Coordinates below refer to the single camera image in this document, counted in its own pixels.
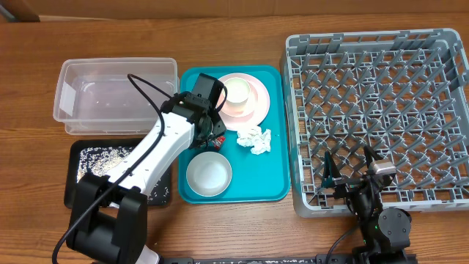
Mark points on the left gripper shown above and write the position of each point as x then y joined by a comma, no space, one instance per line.
219,128

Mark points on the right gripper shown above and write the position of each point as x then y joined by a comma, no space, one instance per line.
330,173

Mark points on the red snack wrapper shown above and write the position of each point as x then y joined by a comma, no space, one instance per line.
217,142

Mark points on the white cup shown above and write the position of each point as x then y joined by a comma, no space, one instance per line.
238,91

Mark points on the grey bowl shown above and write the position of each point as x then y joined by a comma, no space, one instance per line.
209,174

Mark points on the white tissue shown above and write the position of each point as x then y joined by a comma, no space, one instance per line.
255,138

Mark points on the rice and food scraps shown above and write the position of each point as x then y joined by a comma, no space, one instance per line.
98,160

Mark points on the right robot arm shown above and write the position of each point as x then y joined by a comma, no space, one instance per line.
386,232

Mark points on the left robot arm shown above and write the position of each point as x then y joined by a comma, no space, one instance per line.
108,221

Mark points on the grey dishwasher rack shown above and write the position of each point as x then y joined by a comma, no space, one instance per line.
403,93

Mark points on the large pink plate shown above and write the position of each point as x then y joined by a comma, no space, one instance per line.
261,106

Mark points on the teal serving tray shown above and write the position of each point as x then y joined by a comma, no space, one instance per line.
255,178

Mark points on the clear plastic bin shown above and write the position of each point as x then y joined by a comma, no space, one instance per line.
95,97

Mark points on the black plastic tray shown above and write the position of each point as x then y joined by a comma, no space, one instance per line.
69,192

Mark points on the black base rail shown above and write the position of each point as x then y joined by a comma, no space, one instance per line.
318,259

